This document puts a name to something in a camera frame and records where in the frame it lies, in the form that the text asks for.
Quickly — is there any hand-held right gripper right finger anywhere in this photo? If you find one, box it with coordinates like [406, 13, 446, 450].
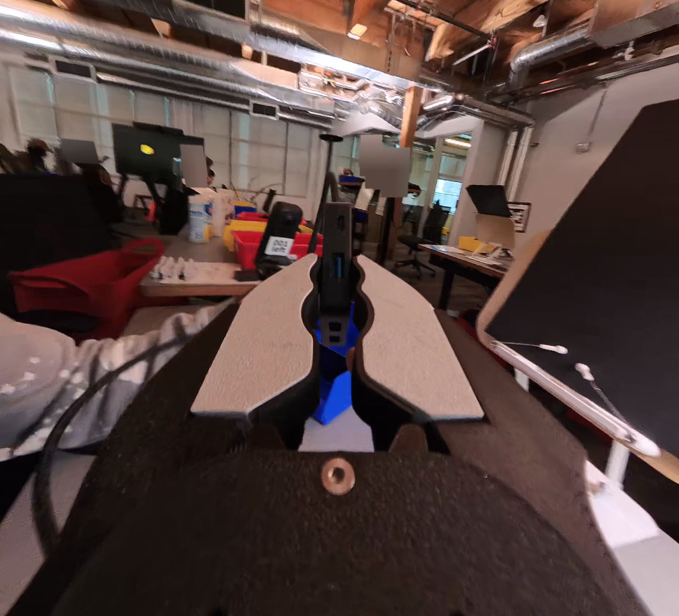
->
[352, 254, 485, 448]

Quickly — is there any black office chair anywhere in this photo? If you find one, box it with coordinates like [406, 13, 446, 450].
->
[395, 201, 452, 277]

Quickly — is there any wooden support post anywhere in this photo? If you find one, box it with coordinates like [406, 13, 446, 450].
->
[395, 86, 425, 149]

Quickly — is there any black standing desk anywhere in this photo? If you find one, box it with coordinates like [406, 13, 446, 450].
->
[374, 184, 422, 264]

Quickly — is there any red fabric bag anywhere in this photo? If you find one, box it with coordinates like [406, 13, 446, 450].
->
[457, 309, 510, 362]

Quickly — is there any blue plastic bin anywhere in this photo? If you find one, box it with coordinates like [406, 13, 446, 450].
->
[312, 316, 355, 425]

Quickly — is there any black television screen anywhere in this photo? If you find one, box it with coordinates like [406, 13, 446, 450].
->
[111, 123, 205, 183]

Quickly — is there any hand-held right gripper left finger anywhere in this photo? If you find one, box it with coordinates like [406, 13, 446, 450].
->
[190, 254, 321, 439]

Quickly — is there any red tote with handles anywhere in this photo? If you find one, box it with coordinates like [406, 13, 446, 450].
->
[8, 238, 166, 341]

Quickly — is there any wooden top desk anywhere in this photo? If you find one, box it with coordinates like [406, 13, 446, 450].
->
[418, 242, 512, 312]

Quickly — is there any metal rack with blue bins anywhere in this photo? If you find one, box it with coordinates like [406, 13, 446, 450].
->
[338, 171, 372, 256]

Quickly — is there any thin black adapter cable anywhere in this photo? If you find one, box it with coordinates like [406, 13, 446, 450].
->
[32, 327, 197, 553]

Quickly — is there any row of small white parts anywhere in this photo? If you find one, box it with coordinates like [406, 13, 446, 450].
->
[150, 256, 242, 282]

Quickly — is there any silver vertical pipe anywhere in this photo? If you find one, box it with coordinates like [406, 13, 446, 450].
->
[504, 125, 532, 203]

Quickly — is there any long yellow bin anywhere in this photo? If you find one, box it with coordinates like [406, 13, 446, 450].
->
[222, 218, 314, 252]

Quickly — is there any person's left forearm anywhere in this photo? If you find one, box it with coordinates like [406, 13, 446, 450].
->
[0, 300, 234, 460]

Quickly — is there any small black adapter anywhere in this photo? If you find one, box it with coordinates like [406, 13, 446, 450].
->
[318, 201, 355, 346]

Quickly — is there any white printed carton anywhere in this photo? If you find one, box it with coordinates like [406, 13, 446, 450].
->
[211, 188, 237, 237]

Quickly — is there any white wipes canister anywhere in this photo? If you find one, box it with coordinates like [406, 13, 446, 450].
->
[187, 196, 214, 244]

